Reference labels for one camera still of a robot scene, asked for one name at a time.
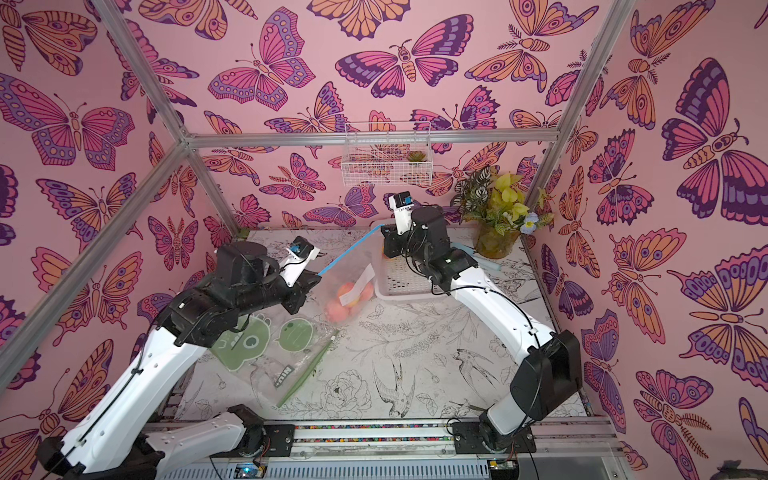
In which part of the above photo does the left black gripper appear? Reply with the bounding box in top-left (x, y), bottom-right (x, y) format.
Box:
top-left (236, 262), bottom-right (323, 321)

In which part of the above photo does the clear green-zipper zip-top bag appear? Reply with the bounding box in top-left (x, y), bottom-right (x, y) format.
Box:
top-left (211, 313), bottom-right (339, 408)

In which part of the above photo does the pink peach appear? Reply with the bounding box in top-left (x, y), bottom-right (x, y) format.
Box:
top-left (360, 283), bottom-right (374, 302)
top-left (325, 301), bottom-right (350, 323)

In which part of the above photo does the orange-red peach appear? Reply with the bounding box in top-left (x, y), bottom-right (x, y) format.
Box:
top-left (337, 282), bottom-right (361, 308)

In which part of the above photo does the clear blue-zipper zip-top bag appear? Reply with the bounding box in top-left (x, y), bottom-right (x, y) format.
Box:
top-left (311, 224), bottom-right (382, 328)

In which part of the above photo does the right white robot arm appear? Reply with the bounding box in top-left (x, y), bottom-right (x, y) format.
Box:
top-left (381, 197), bottom-right (583, 452)

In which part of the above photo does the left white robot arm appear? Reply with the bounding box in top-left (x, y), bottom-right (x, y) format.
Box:
top-left (36, 236), bottom-right (321, 479)

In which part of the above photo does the pink plastic basket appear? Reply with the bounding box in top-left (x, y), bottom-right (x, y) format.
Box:
top-left (372, 246), bottom-right (435, 302)

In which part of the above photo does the light blue scoop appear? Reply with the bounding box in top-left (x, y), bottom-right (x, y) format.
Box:
top-left (451, 243), bottom-right (502, 272)

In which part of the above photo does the potted artificial plant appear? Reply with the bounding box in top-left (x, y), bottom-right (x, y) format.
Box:
top-left (451, 166), bottom-right (554, 260)

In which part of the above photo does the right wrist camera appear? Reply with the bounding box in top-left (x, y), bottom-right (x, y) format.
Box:
top-left (388, 191), bottom-right (414, 235)

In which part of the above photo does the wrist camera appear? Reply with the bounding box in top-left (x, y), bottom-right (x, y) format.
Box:
top-left (279, 236), bottom-right (320, 287)
top-left (388, 191), bottom-right (414, 235)

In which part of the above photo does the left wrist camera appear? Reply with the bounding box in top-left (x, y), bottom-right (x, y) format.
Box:
top-left (279, 236), bottom-right (320, 287)

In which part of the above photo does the white wire wall basket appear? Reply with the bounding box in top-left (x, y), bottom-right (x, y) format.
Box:
top-left (338, 120), bottom-right (434, 188)

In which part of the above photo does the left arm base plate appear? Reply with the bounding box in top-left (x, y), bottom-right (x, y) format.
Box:
top-left (236, 424), bottom-right (296, 458)

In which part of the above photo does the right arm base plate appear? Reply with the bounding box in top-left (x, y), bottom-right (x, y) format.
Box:
top-left (446, 419), bottom-right (537, 455)

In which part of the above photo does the aluminium frame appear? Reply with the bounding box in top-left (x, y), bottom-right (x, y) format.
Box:
top-left (0, 0), bottom-right (637, 391)

